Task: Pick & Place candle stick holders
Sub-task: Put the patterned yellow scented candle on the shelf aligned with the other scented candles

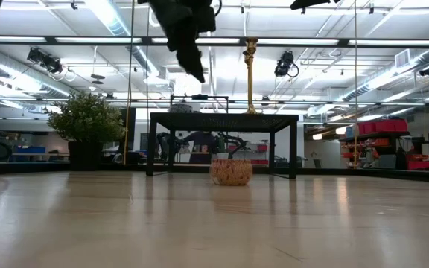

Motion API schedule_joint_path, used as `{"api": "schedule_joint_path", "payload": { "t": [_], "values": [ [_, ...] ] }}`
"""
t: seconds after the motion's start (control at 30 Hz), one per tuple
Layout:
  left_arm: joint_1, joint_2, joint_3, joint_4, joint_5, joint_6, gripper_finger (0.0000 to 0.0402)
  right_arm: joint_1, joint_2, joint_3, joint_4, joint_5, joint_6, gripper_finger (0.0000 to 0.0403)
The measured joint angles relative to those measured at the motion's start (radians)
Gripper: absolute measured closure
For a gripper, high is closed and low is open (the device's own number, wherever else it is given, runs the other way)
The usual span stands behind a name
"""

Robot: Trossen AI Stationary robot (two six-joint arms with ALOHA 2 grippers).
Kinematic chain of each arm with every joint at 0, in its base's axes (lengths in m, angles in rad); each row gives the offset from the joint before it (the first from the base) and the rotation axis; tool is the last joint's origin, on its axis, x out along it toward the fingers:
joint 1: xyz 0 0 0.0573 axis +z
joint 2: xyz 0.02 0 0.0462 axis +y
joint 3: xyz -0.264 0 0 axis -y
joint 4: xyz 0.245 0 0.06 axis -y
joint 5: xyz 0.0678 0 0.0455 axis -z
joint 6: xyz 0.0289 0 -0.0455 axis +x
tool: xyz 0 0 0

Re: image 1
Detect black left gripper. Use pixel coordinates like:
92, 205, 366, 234
137, 0, 217, 85

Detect gold candlestick holder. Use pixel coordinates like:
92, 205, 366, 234
242, 36, 260, 115

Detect orange patterned candle tin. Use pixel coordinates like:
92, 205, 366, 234
209, 159, 254, 187

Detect black perforated metal shelf riser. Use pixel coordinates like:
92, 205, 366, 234
146, 112, 300, 180

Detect person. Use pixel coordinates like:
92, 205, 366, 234
183, 130, 219, 165

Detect white air vent grille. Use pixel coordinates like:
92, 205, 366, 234
394, 48, 412, 68

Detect green potted plant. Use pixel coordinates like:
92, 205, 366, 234
44, 92, 127, 172

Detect shelf with red bins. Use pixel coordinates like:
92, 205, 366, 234
339, 118, 429, 172

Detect blue storage bins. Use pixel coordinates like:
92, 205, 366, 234
15, 145, 48, 156

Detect hanging yellow cable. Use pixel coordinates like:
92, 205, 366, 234
123, 0, 136, 165

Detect silver ventilation duct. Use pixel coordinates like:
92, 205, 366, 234
83, 0, 159, 77
343, 48, 429, 103
0, 54, 72, 100

